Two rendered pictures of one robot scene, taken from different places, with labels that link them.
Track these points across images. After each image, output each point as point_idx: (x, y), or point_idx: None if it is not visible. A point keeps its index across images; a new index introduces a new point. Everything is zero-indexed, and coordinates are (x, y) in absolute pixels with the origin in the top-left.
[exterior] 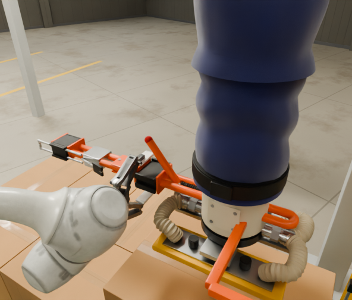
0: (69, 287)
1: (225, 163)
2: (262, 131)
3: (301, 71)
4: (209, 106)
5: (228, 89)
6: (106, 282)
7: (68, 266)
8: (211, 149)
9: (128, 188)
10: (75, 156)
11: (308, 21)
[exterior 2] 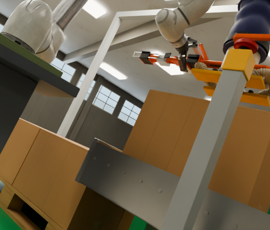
0: (85, 148)
1: (246, 24)
2: (263, 16)
3: None
4: (244, 7)
5: (253, 1)
6: None
7: (179, 15)
8: (241, 22)
9: (190, 45)
10: (153, 56)
11: None
